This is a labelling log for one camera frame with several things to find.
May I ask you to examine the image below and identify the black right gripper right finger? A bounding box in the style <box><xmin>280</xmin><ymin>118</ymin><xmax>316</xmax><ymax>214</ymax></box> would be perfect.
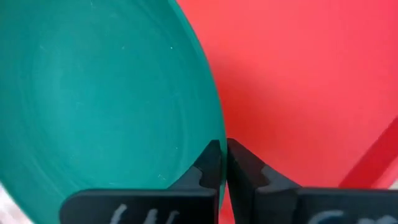
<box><xmin>226</xmin><ymin>138</ymin><xmax>398</xmax><ymax>224</ymax></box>

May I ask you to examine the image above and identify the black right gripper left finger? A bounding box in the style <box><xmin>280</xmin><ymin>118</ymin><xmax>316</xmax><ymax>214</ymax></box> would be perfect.
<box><xmin>58</xmin><ymin>139</ymin><xmax>223</xmax><ymax>224</ymax></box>

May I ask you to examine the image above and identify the teal round plate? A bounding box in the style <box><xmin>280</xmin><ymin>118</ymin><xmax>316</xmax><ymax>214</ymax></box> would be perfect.
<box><xmin>0</xmin><ymin>0</ymin><xmax>228</xmax><ymax>224</ymax></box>

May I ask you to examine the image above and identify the red plastic tray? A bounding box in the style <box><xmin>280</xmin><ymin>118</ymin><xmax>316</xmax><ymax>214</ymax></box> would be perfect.
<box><xmin>175</xmin><ymin>0</ymin><xmax>398</xmax><ymax>224</ymax></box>

